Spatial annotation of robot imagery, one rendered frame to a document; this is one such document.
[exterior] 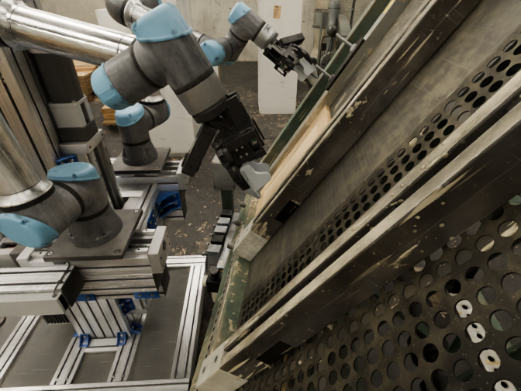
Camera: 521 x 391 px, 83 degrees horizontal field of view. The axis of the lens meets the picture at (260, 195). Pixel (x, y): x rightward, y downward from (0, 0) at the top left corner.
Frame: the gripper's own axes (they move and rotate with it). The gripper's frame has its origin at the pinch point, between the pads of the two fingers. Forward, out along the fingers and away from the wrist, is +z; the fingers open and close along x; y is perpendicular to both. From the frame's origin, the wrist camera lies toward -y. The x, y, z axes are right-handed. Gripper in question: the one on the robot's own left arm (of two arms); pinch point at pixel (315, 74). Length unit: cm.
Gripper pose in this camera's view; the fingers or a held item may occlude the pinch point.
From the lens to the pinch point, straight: 119.6
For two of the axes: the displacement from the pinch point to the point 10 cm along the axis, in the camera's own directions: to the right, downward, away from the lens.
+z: 8.0, 5.4, 2.6
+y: -4.0, 8.1, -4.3
